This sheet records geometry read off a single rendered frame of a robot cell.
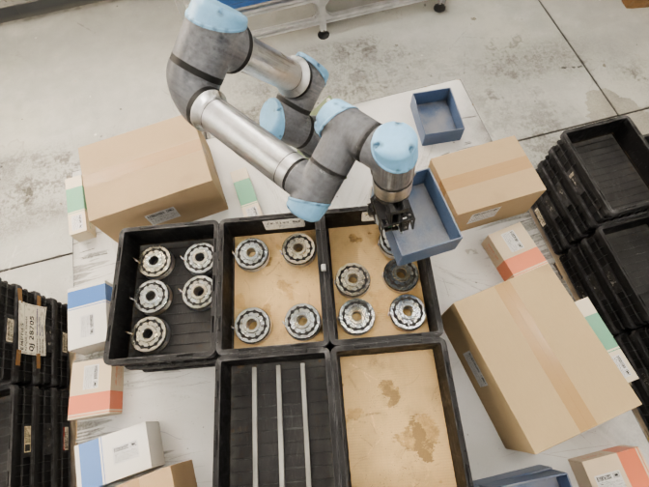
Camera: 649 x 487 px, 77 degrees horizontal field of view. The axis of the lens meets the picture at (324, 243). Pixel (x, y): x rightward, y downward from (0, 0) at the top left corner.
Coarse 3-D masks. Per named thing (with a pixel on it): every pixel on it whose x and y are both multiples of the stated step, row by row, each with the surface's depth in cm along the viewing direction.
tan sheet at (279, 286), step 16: (240, 240) 130; (272, 240) 130; (272, 256) 128; (240, 272) 126; (256, 272) 126; (272, 272) 125; (288, 272) 125; (304, 272) 125; (240, 288) 124; (256, 288) 124; (272, 288) 124; (288, 288) 123; (304, 288) 123; (240, 304) 122; (256, 304) 122; (272, 304) 122; (288, 304) 121; (320, 304) 121; (272, 320) 120; (304, 320) 119; (272, 336) 118; (288, 336) 118; (320, 336) 117
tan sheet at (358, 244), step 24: (336, 240) 129; (360, 240) 128; (336, 264) 126; (360, 264) 125; (384, 264) 125; (336, 288) 123; (384, 288) 122; (336, 312) 120; (384, 312) 119; (408, 312) 119; (360, 336) 117
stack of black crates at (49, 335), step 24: (0, 288) 155; (0, 312) 154; (48, 312) 181; (0, 336) 151; (48, 336) 176; (0, 360) 148; (24, 360) 159; (48, 360) 173; (0, 384) 150; (24, 384) 160; (48, 384) 170
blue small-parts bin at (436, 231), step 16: (416, 176) 103; (432, 176) 100; (416, 192) 106; (432, 192) 103; (416, 208) 104; (432, 208) 104; (448, 208) 97; (416, 224) 102; (432, 224) 102; (448, 224) 99; (400, 240) 101; (416, 240) 101; (432, 240) 101; (448, 240) 101; (400, 256) 94; (416, 256) 96
